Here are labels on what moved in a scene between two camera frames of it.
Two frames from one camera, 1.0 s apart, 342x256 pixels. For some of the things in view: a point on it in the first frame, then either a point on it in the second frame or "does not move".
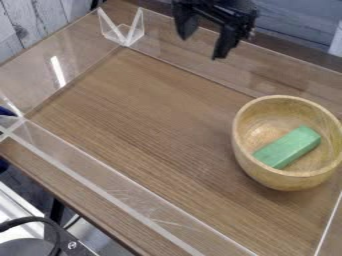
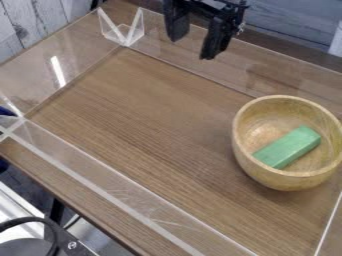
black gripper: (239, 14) → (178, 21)
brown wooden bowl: (264, 121) does not move
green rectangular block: (288, 147) does not move
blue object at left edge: (6, 111) does not move
